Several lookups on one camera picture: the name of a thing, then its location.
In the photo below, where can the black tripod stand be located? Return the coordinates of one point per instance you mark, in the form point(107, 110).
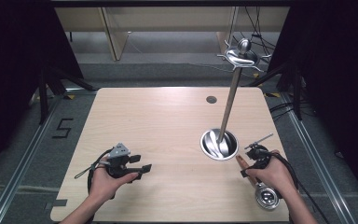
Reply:
point(293, 84)
point(48, 90)

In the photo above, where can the person's left hand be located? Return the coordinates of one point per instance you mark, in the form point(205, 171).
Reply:
point(104, 185)

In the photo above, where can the black curtain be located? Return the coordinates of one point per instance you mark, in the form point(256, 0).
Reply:
point(18, 77)
point(338, 87)

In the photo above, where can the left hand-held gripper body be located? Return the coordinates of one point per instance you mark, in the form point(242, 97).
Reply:
point(118, 151)

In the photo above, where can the metal utensil stand with hooks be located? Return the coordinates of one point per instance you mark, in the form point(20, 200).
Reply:
point(230, 102)

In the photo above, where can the black tape strip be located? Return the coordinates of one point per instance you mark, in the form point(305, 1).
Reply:
point(59, 202)

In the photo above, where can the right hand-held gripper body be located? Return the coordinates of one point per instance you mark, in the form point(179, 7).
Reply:
point(258, 154)

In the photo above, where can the person's right hand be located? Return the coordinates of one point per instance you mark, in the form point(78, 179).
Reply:
point(275, 177)

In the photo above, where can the aluminium floor rail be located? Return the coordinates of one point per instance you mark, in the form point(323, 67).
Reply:
point(21, 161)
point(317, 161)

